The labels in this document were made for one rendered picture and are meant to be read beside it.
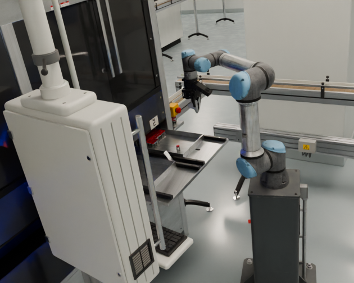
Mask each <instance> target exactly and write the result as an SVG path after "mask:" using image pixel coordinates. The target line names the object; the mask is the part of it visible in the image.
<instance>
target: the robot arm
mask: <svg viewBox="0 0 354 283"><path fill-rule="evenodd" d="M181 58H182V63H183V71H184V78H182V81H183V82H184V88H183V89H182V90H181V91H182V96H183V95H184V96H183V98H185V99H191V100H190V104H188V107H189V108H192V109H194V110H195V112H196V113H198V112H199V109H200V105H201V93H202V94H204V95H206V96H207V97H208V96H209V95H211V93H212V90H211V89H210V88H208V87H207V86H205V85H203V84H202V83H200V82H199V81H197V80H198V78H197V76H198V75H197V71H198V72H207V71H208V70H209V69H210V68H212V67H215V66H221V67H224V68H226V69H230V70H232V71H235V72H238V73H237V74H234V75H233V76H232V77H231V79H230V81H229V91H230V93H231V95H232V97H233V98H234V99H235V100H236V102H238V103H239V109H240V122H241V130H242V143H243V148H242V149H241V150H240V157H239V158H238V159H237V160H236V165H237V168H238V170H239V172H240V173H241V174H242V175H243V176H244V177H246V178H248V179H250V178H253V177H256V176H257V175H259V174H261V176H260V184H261V185H262V186H263V187H265V188H268V189H282V188H284V187H286V186H287V185H288V184H289V176H288V173H287V171H286V168H285V153H286V150H285V145H284V144H283V143H282V142H280V141H277V140H266V141H264V142H262V145H261V143H260V126H259V116H258V101H259V100H260V99H261V91H264V90H266V89H268V88H269V87H271V86H272V85H273V83H274V80H275V72H274V70H273V68H272V67H271V66H270V65H268V64H266V63H264V62H260V61H258V62H253V61H250V60H247V59H244V58H241V57H237V56H234V55H232V54H230V53H229V52H228V50H226V49H221V50H218V51H216V52H212V53H209V54H206V55H203V56H196V55H195V51H194V50H193V49H186V50H184V51H182V53H181Z"/></svg>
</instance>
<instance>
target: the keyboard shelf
mask: <svg viewBox="0 0 354 283"><path fill-rule="evenodd" d="M192 244H193V239H191V238H189V237H188V238H187V239H186V240H185V241H184V242H183V243H182V244H181V245H180V246H179V247H178V248H177V249H176V250H175V251H174V252H173V253H172V255H171V256H169V257H168V256H166V255H163V254H161V253H159V252H156V256H157V261H158V266H159V267H161V268H163V269H166V270H167V269H169V268H170V267H171V266H172V265H173V264H174V263H175V261H176V260H177V259H178V258H179V257H180V256H181V255H182V254H183V253H184V252H185V251H186V250H187V249H188V248H189V247H190V246H191V245H192Z"/></svg>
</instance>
